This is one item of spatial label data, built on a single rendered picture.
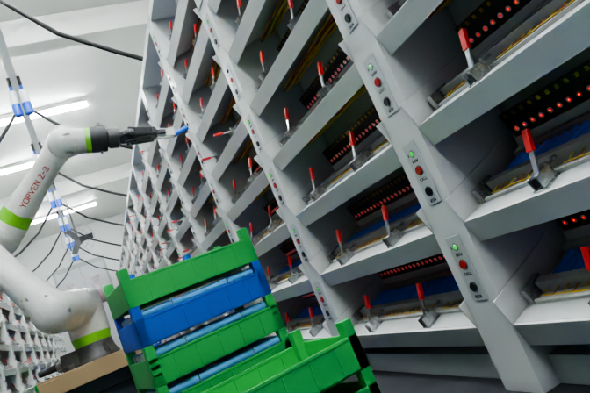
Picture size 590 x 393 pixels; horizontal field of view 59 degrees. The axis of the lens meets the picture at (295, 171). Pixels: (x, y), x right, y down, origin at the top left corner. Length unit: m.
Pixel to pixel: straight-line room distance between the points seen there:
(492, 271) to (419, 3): 0.47
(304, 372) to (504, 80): 0.52
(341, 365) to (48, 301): 1.15
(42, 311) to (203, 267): 0.77
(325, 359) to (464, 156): 0.44
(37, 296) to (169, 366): 0.81
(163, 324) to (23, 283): 0.83
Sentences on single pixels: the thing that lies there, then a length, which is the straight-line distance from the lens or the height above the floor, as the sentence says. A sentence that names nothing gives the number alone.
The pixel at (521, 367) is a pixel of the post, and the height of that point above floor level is 0.05.
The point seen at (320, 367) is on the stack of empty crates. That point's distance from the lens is 0.85.
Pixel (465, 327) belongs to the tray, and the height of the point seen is 0.12.
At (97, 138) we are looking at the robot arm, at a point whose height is 1.03.
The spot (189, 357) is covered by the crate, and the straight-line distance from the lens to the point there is 1.13.
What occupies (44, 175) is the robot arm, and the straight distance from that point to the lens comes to 2.09.
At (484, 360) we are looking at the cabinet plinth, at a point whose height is 0.04.
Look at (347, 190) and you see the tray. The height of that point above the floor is 0.47.
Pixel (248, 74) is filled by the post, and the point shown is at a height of 0.98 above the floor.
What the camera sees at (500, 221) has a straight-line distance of 0.92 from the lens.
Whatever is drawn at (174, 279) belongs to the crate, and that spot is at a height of 0.42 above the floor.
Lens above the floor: 0.34
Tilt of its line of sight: 10 degrees up
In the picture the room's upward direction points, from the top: 23 degrees counter-clockwise
